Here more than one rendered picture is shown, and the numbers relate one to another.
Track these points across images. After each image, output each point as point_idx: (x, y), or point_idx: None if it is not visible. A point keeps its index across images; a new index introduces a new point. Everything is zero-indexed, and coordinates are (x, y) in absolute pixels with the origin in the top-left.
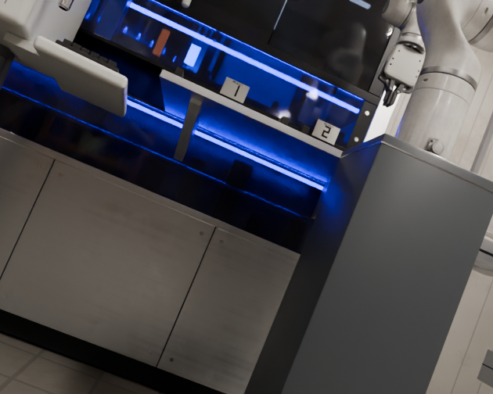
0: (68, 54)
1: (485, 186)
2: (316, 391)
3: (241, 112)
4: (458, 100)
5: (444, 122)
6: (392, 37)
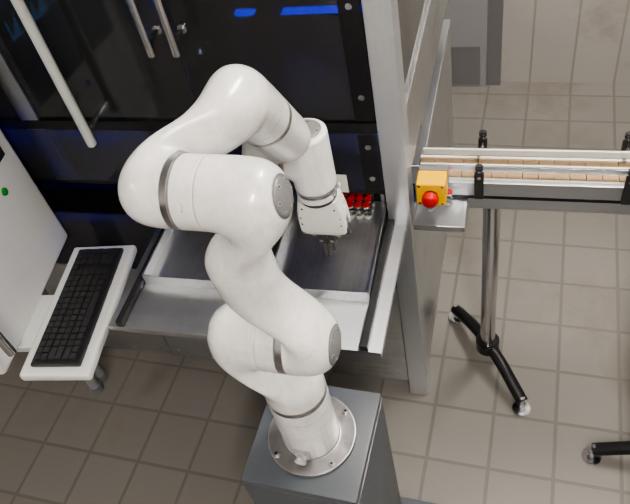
0: (44, 378)
1: (340, 503)
2: None
3: (186, 337)
4: (298, 429)
5: (297, 441)
6: (345, 38)
